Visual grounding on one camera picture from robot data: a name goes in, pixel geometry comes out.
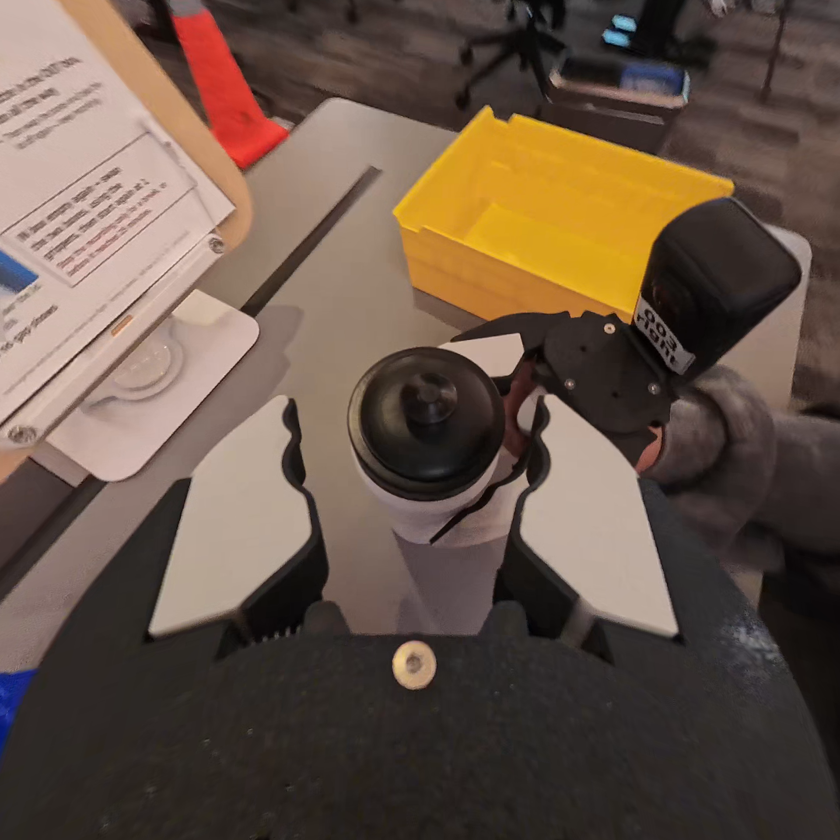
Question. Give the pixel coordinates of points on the black office chair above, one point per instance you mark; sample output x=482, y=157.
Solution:
x=525, y=39

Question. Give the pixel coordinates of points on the grey floor tray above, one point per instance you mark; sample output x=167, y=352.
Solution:
x=610, y=111

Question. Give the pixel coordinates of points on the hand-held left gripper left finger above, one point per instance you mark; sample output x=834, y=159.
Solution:
x=229, y=525

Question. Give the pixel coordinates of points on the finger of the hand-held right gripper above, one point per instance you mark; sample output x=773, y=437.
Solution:
x=492, y=518
x=492, y=354

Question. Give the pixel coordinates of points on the person's right hand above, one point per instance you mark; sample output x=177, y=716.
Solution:
x=513, y=420

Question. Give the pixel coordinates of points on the wooden clipboard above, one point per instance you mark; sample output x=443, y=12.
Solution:
x=197, y=131

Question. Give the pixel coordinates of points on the black bottle lid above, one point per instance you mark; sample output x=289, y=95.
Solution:
x=426, y=420

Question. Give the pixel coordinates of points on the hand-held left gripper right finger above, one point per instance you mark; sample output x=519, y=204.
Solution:
x=590, y=531

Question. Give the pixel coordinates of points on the instruction sheet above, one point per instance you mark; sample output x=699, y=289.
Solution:
x=65, y=164

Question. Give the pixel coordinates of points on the yellow plastic bin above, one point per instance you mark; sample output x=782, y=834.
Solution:
x=525, y=229

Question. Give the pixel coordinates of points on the white plastic bottle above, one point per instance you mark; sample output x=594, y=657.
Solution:
x=420, y=518

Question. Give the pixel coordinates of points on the orange traffic cone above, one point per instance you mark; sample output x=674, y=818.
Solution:
x=223, y=85

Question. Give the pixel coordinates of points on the blue plastic bin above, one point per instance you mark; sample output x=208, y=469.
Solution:
x=13, y=709

